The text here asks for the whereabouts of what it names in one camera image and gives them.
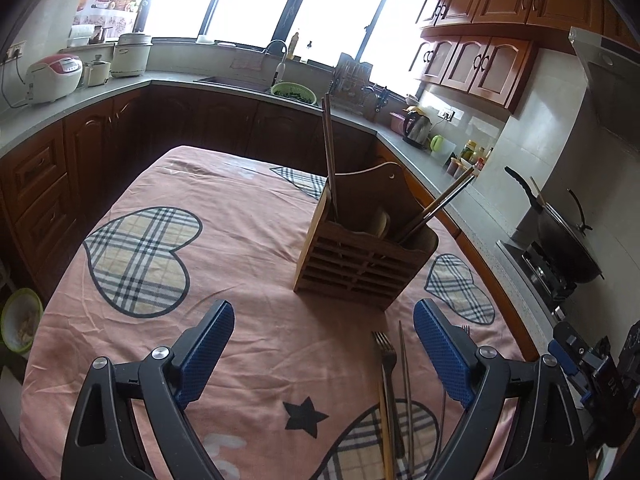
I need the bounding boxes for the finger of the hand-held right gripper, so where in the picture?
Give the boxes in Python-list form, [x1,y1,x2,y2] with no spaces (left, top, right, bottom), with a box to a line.
[547,340,596,408]
[552,321,601,356]

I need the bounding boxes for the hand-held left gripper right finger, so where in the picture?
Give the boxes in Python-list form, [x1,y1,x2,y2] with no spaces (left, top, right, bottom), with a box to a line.
[413,298,588,480]

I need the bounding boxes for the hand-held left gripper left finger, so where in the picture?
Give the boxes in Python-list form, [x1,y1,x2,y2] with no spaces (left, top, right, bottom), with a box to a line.
[64,300,236,480]

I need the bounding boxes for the metal chopstick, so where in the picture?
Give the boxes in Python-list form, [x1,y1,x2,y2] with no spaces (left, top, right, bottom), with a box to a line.
[325,93,341,220]
[397,321,416,480]
[320,96,337,222]
[400,167,476,238]
[405,172,476,243]

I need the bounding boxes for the wooden utensil holder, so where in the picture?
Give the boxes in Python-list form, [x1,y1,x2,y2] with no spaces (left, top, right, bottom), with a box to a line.
[292,162,440,313]

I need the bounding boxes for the gas stove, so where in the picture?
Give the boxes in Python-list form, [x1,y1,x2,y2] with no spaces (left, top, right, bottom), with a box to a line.
[496,237,581,321]

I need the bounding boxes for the black wok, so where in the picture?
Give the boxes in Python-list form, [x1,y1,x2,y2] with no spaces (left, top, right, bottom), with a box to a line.
[504,166,606,285]

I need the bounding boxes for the pink heart print tablecloth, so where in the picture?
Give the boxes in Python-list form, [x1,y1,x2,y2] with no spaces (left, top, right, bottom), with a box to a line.
[20,145,526,480]

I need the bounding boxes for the wok lid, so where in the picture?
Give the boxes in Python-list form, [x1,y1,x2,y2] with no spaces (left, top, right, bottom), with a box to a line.
[537,187,601,261]

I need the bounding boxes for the green rimmed bowl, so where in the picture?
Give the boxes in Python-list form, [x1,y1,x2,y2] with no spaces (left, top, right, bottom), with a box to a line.
[0,287,45,353]

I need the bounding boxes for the seasoning jars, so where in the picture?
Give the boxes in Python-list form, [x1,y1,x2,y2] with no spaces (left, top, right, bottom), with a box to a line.
[447,140,493,178]

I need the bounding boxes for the steel electric kettle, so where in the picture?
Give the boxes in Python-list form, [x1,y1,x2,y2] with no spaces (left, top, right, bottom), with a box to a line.
[402,109,435,150]

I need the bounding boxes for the range hood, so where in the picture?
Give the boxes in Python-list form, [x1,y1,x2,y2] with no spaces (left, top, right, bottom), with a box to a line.
[567,25,640,161]

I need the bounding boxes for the scissors and knife block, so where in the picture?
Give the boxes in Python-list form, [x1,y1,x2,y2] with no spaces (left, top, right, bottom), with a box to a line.
[370,87,393,121]

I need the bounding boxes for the green colander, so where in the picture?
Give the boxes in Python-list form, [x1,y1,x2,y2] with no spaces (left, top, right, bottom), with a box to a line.
[270,82,318,107]

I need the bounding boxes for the grey kitchen countertop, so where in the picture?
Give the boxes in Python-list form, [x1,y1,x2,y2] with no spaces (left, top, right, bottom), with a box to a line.
[0,67,566,356]

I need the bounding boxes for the dish drying rack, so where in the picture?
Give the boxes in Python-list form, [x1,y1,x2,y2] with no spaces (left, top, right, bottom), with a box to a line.
[330,52,376,111]

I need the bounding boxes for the pink cloth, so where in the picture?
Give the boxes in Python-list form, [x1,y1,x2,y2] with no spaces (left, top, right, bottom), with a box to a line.
[230,55,266,73]

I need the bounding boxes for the sink faucet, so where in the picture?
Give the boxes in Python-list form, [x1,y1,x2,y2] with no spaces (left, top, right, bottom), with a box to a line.
[262,39,289,88]

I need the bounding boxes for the small white cooker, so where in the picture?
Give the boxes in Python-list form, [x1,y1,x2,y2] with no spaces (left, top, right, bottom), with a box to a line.
[82,57,112,88]

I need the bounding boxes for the large white cooker pot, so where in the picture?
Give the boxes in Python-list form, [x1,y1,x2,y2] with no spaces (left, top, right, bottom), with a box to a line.
[111,32,153,78]

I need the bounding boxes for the white and red rice cooker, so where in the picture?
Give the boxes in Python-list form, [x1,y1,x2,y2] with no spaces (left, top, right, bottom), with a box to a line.
[25,54,83,106]

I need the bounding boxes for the wooden upper cabinets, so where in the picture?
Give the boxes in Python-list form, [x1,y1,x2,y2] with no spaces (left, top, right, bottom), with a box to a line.
[410,0,621,113]

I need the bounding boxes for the kitchen window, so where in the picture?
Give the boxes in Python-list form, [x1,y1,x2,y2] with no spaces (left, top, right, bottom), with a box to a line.
[135,0,441,96]

